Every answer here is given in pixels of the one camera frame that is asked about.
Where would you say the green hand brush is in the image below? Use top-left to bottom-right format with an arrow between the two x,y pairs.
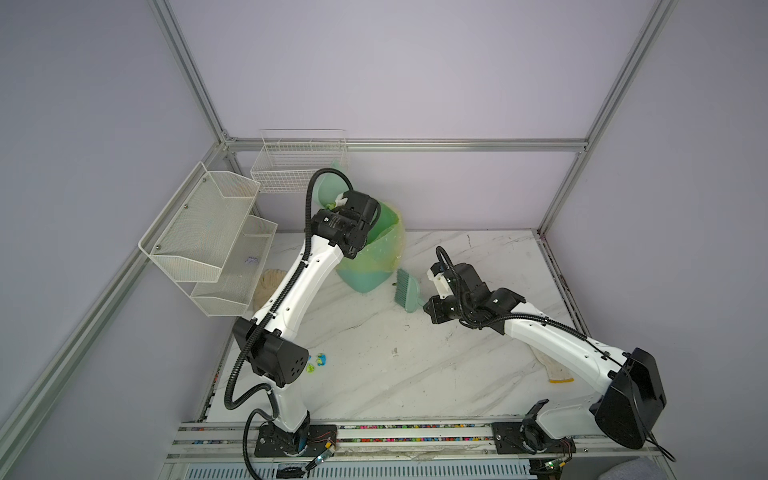
394,268 -> 424,313

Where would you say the green plastic dustpan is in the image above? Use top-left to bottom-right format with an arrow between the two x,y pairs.
313,173 -> 349,208

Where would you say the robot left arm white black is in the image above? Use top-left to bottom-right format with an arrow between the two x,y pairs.
223,167 -> 381,455

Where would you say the robot right arm white black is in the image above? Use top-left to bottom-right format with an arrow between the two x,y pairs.
423,247 -> 667,454

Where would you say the paper scraps cluster far left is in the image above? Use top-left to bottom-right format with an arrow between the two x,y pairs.
306,353 -> 327,373

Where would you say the green trash bin with bag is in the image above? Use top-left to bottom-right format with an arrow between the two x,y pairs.
335,202 -> 406,294

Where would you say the white knit glove right side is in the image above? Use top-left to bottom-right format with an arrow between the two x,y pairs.
531,347 -> 575,384

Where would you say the beige glove left side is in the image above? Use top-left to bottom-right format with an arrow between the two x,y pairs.
252,269 -> 287,312

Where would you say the white mesh two-tier shelf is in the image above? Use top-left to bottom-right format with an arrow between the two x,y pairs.
138,163 -> 277,317

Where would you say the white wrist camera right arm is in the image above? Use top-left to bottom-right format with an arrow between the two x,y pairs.
427,268 -> 453,299

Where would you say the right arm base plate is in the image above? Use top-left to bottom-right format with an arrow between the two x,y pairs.
491,422 -> 576,455

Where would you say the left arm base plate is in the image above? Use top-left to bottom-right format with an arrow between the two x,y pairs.
252,423 -> 338,458

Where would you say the white wire basket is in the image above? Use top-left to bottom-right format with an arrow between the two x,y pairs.
250,129 -> 349,194

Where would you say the aluminium front rail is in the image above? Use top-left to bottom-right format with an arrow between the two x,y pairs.
164,415 -> 661,466

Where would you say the white slotted cable duct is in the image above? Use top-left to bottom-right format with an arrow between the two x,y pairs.
182,459 -> 537,479

